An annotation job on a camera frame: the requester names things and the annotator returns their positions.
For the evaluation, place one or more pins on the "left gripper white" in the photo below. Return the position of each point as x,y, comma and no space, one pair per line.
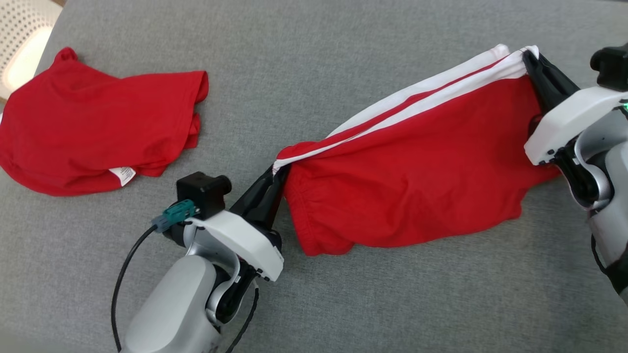
245,240

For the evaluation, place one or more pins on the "white perforated laundry basket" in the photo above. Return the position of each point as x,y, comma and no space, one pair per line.
24,29

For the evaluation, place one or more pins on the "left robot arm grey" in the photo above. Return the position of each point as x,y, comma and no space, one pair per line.
171,304

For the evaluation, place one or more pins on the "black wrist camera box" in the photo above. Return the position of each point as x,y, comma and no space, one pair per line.
611,66
201,191

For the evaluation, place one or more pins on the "red basketball jersey number 23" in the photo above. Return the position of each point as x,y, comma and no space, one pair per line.
98,122

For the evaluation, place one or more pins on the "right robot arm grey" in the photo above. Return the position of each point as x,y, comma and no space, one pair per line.
613,196

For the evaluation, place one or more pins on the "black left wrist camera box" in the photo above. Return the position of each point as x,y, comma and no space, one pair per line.
201,191

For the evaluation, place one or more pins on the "red basketball shorts white stripes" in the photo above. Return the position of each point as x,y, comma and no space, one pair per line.
417,171

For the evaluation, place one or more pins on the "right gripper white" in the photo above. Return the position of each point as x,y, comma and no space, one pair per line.
569,120

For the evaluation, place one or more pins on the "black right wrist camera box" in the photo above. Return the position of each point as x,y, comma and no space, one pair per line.
611,66

